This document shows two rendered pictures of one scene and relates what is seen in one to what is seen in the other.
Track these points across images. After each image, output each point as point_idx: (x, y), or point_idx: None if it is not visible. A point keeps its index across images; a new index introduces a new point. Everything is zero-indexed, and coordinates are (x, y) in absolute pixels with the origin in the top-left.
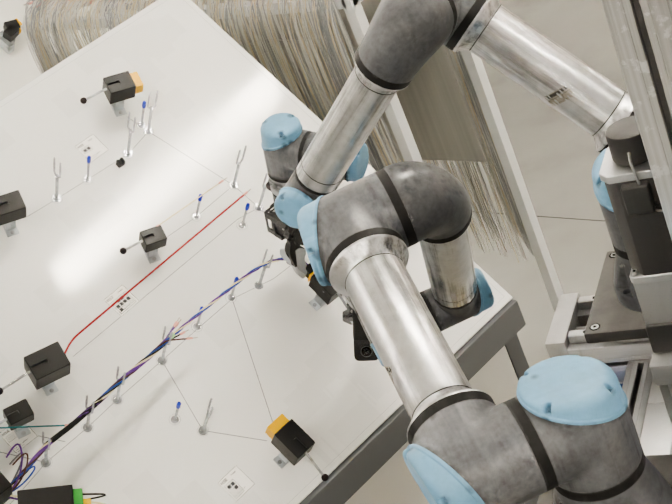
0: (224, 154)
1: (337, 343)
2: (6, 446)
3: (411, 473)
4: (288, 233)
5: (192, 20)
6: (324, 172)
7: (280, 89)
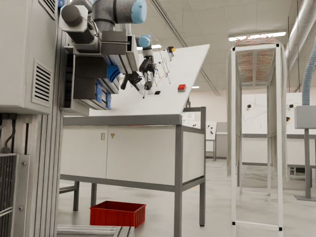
0: (175, 67)
1: (141, 100)
2: None
3: None
4: None
5: (203, 49)
6: (120, 29)
7: (200, 62)
